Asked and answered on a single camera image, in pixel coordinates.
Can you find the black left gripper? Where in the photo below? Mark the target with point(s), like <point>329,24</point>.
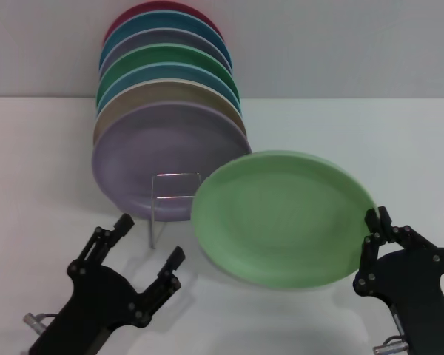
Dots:
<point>92,296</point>

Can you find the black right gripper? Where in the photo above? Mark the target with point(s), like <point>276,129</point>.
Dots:
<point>418,292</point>

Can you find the light green plate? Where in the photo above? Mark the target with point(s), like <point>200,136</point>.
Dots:
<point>281,222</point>

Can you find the lavender plate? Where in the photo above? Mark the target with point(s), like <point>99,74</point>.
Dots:
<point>151,148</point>

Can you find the beige plate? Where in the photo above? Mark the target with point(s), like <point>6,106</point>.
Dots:
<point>163,92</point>

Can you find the light blue plate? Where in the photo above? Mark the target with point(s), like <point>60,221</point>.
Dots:
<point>163,72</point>

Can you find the dark green plate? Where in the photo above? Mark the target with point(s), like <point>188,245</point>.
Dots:
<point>163,55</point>

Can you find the grey purple plate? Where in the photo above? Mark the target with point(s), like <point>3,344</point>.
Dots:
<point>163,37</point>

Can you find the teal blue plate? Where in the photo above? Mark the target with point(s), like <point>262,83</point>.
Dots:
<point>163,20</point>

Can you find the dark red plate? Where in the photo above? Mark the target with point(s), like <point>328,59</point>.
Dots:
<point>151,6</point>

